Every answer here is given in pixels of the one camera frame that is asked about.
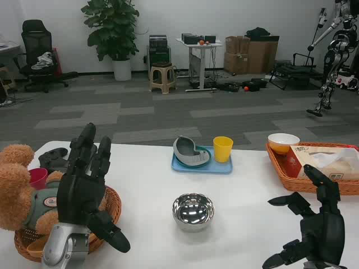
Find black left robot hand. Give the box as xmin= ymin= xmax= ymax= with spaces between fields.
xmin=57 ymin=122 xmax=131 ymax=253

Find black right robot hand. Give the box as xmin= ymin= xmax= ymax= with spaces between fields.
xmin=262 ymin=164 xmax=346 ymax=269

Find shiny metal bowl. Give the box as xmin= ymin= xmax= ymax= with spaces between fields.
xmin=172 ymin=192 xmax=215 ymax=233

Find white and orange bowl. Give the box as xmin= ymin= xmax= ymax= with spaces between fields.
xmin=267 ymin=133 xmax=301 ymax=155

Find round orange wicker basket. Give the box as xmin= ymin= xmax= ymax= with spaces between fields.
xmin=13 ymin=184 xmax=123 ymax=263

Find pink plastic cup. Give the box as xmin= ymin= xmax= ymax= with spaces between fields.
xmin=27 ymin=167 xmax=49 ymax=190

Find black game controller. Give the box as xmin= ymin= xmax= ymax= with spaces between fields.
xmin=38 ymin=147 xmax=69 ymax=169

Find rectangular orange wicker basket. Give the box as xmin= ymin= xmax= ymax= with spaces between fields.
xmin=265 ymin=142 xmax=359 ymax=194

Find brown teddy bear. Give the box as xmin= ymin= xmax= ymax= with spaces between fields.
xmin=0 ymin=144 xmax=107 ymax=235

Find orange plastic plate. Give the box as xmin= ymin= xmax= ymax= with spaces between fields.
xmin=26 ymin=235 xmax=54 ymax=257

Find brown tissue box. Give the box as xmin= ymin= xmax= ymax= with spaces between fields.
xmin=286 ymin=145 xmax=359 ymax=180

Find teal plastic dish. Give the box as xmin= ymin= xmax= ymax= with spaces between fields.
xmin=175 ymin=151 xmax=213 ymax=170

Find light blue plastic tray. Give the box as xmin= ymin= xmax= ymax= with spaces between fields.
xmin=171 ymin=145 xmax=234 ymax=175

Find white plant pot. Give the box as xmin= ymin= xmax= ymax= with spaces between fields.
xmin=112 ymin=58 xmax=132 ymax=82

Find yellow plastic cup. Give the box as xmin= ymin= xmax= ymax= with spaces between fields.
xmin=213 ymin=136 xmax=234 ymax=163

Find red board behind chair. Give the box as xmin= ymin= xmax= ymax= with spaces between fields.
xmin=52 ymin=47 xmax=63 ymax=77

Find white cloth on chair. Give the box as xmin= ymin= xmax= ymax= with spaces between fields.
xmin=30 ymin=52 xmax=56 ymax=71

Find beige plastic stool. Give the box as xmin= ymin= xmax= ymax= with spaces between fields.
xmin=148 ymin=62 xmax=177 ymax=94

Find white toy car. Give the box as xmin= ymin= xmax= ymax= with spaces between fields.
xmin=335 ymin=71 xmax=359 ymax=92

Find black office chair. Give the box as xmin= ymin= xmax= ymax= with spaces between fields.
xmin=13 ymin=19 xmax=79 ymax=94

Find black equipment rack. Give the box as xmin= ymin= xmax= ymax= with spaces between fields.
xmin=145 ymin=34 xmax=172 ymax=71

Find black folding cot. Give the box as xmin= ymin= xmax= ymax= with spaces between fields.
xmin=269 ymin=52 xmax=325 ymax=91

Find black floor cases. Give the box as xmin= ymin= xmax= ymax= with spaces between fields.
xmin=242 ymin=78 xmax=267 ymax=92

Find large green potted plant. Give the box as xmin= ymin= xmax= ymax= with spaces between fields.
xmin=80 ymin=0 xmax=140 ymax=62

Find silver black humanoid robot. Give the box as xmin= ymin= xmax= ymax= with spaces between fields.
xmin=306 ymin=0 xmax=359 ymax=117

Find black floor equipment pile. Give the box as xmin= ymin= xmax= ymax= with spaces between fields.
xmin=217 ymin=82 xmax=240 ymax=92

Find tall cardboard box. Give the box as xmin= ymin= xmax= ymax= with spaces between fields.
xmin=247 ymin=35 xmax=280 ymax=75

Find large black desk box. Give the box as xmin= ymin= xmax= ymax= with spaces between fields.
xmin=181 ymin=33 xmax=205 ymax=45

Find medium cardboard box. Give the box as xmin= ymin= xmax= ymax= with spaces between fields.
xmin=223 ymin=52 xmax=250 ymax=75

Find white standing desk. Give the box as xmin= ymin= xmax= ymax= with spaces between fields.
xmin=176 ymin=37 xmax=224 ymax=92

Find small cardboard box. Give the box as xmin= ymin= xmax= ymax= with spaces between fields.
xmin=225 ymin=35 xmax=250 ymax=54

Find black bag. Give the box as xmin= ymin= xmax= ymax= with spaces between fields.
xmin=245 ymin=27 xmax=271 ymax=37

